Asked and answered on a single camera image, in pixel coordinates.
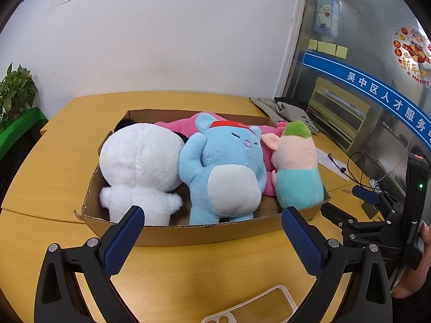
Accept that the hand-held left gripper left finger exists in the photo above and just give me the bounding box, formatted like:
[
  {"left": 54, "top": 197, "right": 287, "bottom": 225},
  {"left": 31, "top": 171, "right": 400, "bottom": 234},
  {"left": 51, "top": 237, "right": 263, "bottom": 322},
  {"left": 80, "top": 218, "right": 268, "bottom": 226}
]
[{"left": 34, "top": 205, "right": 146, "bottom": 323}]

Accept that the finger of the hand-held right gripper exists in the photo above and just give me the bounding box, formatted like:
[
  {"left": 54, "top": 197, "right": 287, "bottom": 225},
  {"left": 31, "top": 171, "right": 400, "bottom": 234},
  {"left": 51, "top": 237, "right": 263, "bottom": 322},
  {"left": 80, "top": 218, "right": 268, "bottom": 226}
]
[
  {"left": 352, "top": 186, "right": 405, "bottom": 221},
  {"left": 321, "top": 203, "right": 364, "bottom": 234}
]

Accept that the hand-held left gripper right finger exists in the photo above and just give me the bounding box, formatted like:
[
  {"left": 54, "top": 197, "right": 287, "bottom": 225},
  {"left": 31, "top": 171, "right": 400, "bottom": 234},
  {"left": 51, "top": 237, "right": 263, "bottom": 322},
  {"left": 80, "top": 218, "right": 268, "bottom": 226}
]
[{"left": 281, "top": 206, "right": 394, "bottom": 323}]

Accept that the pig plush with teal body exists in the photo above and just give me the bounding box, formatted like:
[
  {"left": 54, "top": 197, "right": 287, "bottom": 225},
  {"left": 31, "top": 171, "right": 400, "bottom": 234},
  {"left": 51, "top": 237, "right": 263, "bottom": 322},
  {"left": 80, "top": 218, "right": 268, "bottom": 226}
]
[{"left": 261, "top": 120, "right": 324, "bottom": 211}]

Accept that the cardboard box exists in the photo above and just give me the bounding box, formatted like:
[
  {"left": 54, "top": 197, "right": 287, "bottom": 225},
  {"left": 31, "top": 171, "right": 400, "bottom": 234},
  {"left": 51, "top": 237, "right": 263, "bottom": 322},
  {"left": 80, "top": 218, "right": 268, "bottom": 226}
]
[{"left": 74, "top": 108, "right": 332, "bottom": 247}]

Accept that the white plush toy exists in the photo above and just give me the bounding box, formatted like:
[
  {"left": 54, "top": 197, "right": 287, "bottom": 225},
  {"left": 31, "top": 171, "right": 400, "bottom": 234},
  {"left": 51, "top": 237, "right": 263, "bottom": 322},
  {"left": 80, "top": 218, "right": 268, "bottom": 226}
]
[{"left": 98, "top": 118, "right": 185, "bottom": 225}]

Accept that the light blue plush toy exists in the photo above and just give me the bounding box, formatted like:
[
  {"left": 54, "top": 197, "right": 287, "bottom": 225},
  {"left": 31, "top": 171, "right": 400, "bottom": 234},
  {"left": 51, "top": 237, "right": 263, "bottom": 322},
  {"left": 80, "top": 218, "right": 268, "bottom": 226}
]
[{"left": 178, "top": 112, "right": 267, "bottom": 225}]

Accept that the pink plush bear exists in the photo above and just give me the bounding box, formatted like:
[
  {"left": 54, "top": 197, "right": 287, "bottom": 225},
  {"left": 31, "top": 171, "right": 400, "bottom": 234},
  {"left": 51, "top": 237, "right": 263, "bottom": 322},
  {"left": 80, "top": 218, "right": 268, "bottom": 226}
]
[{"left": 154, "top": 110, "right": 287, "bottom": 197}]

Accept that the person's right hand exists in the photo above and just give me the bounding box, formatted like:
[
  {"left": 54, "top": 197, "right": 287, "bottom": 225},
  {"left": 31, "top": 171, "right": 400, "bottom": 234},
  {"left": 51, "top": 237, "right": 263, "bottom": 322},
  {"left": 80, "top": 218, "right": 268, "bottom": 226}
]
[{"left": 392, "top": 224, "right": 431, "bottom": 298}]

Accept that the dark grey flat device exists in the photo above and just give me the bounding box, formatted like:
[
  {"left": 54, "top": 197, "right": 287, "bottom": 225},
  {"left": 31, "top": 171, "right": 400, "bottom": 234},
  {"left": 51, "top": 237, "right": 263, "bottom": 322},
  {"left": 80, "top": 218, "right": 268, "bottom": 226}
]
[{"left": 362, "top": 202, "right": 381, "bottom": 219}]

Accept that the white paper sheet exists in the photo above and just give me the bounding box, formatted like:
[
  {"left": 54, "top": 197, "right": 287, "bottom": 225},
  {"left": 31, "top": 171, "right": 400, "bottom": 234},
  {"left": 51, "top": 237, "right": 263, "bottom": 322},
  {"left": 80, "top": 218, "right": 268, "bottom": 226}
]
[{"left": 313, "top": 148, "right": 351, "bottom": 179}]

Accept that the clear phone case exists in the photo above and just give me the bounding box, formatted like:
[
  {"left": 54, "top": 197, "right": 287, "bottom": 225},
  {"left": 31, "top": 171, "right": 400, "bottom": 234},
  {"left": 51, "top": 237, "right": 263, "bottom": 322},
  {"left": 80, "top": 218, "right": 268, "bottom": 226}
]
[{"left": 202, "top": 285, "right": 297, "bottom": 323}]

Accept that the shelf behind glass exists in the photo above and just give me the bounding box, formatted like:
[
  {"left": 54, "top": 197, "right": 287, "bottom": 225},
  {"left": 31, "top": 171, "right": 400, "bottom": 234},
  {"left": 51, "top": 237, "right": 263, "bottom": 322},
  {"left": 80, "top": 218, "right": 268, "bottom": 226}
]
[{"left": 306, "top": 77, "right": 374, "bottom": 152}]

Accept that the grey cloth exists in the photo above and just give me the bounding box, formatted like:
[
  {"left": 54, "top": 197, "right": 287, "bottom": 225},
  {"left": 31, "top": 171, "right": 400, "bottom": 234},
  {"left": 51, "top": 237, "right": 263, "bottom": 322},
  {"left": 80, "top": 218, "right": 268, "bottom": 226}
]
[{"left": 249, "top": 96, "right": 320, "bottom": 137}]

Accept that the blue window banner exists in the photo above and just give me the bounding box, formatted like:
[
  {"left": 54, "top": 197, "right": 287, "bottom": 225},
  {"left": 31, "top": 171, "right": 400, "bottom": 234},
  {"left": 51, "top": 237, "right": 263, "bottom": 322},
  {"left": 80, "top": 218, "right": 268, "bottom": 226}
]
[{"left": 301, "top": 51, "right": 431, "bottom": 145}]

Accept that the round festive window sticker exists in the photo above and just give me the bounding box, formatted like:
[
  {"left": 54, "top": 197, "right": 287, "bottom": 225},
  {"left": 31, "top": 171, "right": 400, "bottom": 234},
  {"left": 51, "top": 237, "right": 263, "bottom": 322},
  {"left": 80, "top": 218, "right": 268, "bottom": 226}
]
[{"left": 392, "top": 25, "right": 431, "bottom": 85}]

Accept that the green planter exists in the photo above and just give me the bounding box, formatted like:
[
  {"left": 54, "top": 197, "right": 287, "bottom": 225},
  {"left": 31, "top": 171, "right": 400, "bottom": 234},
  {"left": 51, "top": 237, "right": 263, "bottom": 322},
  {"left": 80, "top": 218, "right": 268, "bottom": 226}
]
[{"left": 0, "top": 107, "right": 49, "bottom": 160}]

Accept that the carton shaped window poster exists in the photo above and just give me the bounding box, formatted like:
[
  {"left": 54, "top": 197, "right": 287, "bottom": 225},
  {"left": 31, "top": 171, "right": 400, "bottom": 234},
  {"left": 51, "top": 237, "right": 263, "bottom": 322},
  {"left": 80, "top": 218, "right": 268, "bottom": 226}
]
[{"left": 313, "top": 0, "right": 340, "bottom": 37}]

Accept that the green potted plant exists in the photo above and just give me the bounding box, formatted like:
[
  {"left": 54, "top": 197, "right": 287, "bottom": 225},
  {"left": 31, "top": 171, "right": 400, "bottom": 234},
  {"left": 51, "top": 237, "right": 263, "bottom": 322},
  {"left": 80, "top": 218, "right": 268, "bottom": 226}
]
[{"left": 0, "top": 62, "right": 39, "bottom": 132}]

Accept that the black cable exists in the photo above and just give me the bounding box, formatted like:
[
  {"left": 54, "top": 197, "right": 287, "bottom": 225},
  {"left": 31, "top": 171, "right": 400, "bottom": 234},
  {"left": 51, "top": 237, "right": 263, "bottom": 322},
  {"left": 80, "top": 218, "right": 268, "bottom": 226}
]
[{"left": 326, "top": 151, "right": 383, "bottom": 189}]

